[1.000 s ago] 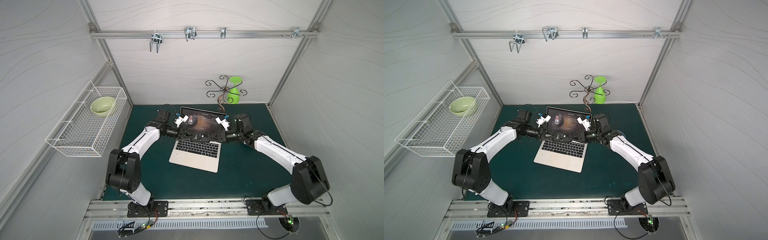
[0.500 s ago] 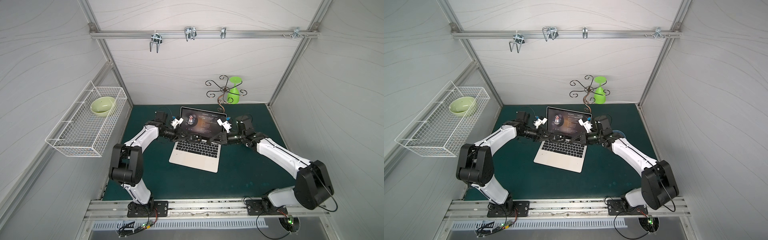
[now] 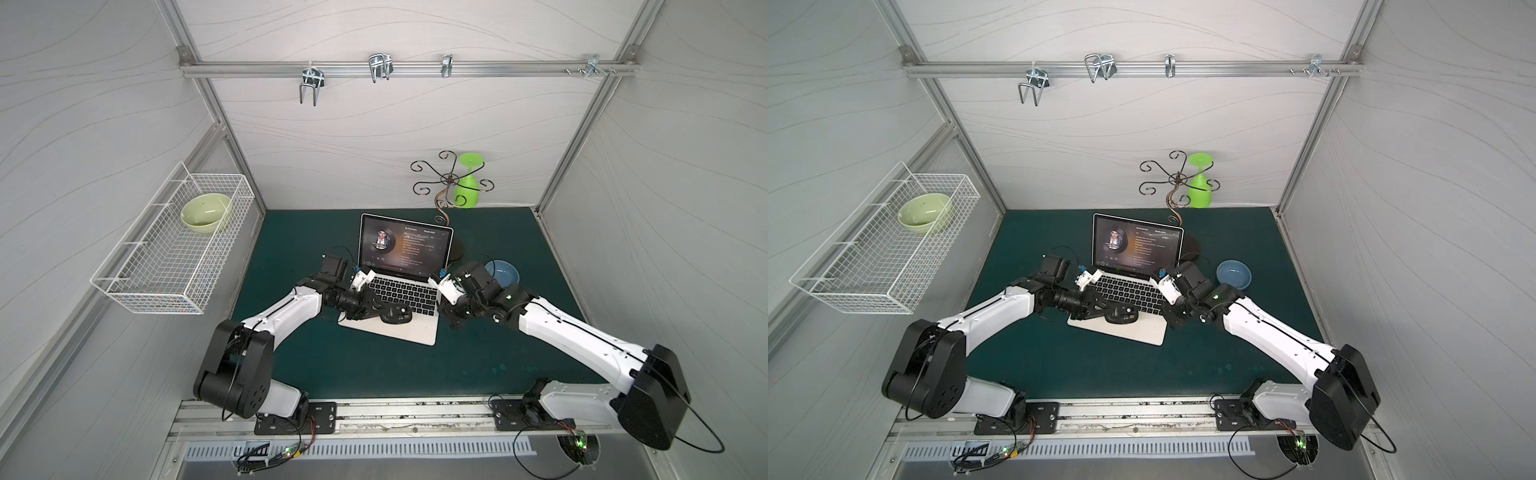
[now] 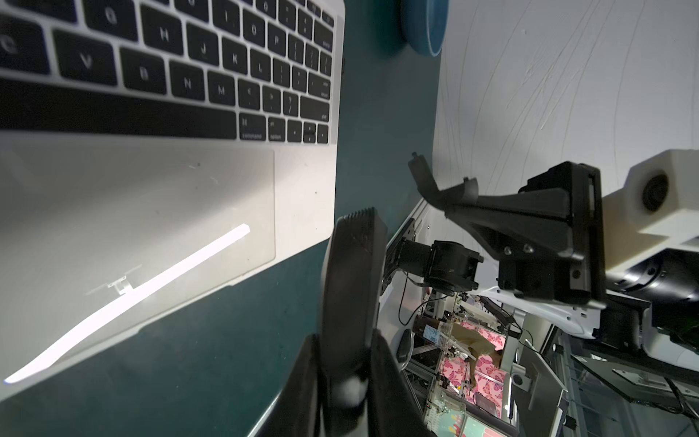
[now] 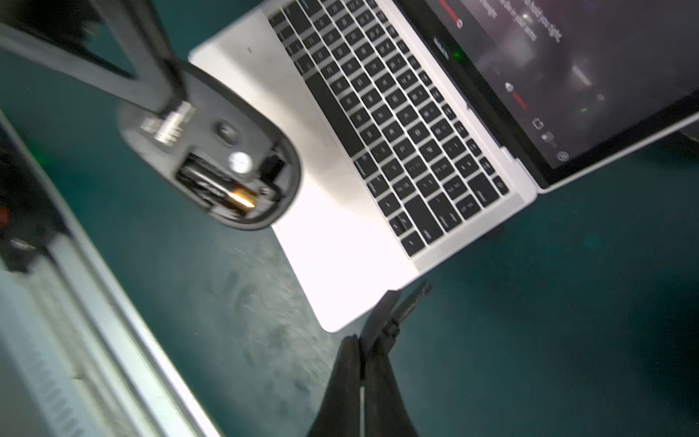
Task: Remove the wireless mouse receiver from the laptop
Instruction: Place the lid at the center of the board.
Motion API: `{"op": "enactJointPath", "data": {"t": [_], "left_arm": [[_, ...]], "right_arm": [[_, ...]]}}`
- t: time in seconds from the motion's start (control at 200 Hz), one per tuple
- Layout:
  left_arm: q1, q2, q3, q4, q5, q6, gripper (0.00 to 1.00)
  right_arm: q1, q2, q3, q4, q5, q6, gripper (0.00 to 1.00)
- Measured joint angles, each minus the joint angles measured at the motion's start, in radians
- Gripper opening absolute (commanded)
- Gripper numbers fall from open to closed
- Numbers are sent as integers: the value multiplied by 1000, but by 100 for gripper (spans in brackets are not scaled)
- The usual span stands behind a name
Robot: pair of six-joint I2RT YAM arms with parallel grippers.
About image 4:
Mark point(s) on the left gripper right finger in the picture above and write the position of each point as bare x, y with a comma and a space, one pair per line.
391, 407

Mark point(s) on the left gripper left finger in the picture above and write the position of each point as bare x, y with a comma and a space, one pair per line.
297, 409

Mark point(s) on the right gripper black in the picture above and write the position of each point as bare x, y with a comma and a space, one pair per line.
548, 238

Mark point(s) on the black wireless mouse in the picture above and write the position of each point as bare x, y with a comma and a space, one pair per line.
351, 282

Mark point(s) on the silver laptop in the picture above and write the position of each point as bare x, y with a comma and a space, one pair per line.
153, 152

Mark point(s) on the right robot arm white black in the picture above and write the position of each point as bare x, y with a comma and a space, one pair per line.
649, 321

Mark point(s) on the green table mat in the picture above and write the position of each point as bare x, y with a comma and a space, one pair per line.
212, 367

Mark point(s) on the blue bowl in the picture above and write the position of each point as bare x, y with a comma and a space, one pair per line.
424, 24

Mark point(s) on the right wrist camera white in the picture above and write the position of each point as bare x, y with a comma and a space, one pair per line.
657, 209

